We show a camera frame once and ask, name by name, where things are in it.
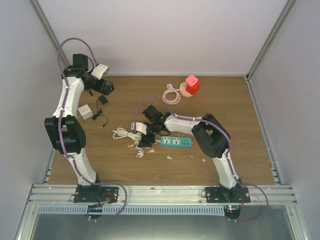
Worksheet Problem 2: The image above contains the black charger with thin cable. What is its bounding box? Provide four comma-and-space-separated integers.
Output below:
92, 94, 109, 128

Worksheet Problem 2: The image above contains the teal power strip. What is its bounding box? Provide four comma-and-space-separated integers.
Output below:
160, 136, 193, 148

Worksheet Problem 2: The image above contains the white power cable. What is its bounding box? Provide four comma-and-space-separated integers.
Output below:
111, 126, 146, 159

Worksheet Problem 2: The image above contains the white cube adapter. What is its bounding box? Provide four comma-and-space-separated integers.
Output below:
78, 104, 93, 120

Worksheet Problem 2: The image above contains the pink power cable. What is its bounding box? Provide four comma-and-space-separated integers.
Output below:
162, 83, 182, 105

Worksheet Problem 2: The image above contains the pink round power socket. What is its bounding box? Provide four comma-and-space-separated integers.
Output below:
179, 82, 193, 98

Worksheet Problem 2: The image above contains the red cube socket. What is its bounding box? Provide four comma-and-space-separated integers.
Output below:
185, 81, 201, 96

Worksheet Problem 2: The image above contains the pink square plug adapter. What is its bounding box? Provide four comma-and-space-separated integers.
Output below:
185, 75, 199, 87

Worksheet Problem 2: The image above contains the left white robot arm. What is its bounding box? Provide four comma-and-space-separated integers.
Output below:
44, 53, 115, 202

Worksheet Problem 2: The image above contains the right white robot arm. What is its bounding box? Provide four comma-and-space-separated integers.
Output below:
131, 105, 242, 203

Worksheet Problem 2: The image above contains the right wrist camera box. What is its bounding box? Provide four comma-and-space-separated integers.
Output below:
130, 122, 147, 135

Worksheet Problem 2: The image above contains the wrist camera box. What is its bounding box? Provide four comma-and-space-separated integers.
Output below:
91, 64, 110, 80
130, 122, 147, 135

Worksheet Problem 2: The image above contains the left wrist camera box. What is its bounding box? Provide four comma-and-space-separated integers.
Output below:
91, 64, 110, 80

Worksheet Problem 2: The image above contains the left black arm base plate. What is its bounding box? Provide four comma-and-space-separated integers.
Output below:
69, 185, 119, 204

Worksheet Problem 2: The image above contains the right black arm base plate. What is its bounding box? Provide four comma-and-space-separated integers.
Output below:
200, 186, 251, 204

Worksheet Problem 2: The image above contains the grey slotted cable duct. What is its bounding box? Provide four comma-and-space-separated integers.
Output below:
38, 204, 225, 216

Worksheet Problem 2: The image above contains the aluminium rail frame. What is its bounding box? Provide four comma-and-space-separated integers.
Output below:
27, 184, 298, 206

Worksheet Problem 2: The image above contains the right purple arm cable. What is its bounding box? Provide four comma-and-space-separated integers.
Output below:
134, 97, 270, 223

